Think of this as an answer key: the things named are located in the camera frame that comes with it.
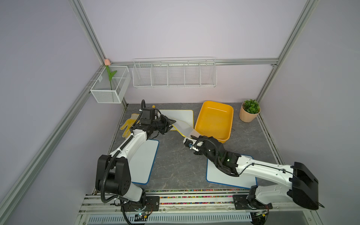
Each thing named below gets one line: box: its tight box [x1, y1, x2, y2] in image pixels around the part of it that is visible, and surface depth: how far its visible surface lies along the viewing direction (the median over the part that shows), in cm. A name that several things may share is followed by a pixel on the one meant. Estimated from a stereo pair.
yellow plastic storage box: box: [194, 100, 234, 144], surface depth 112 cm
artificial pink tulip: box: [104, 58, 118, 91], surface depth 92 cm
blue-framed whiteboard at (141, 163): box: [129, 139, 160, 185], surface depth 93 cm
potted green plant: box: [239, 98, 262, 123], surface depth 103 cm
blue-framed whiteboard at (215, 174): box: [206, 158, 258, 188], surface depth 83 cm
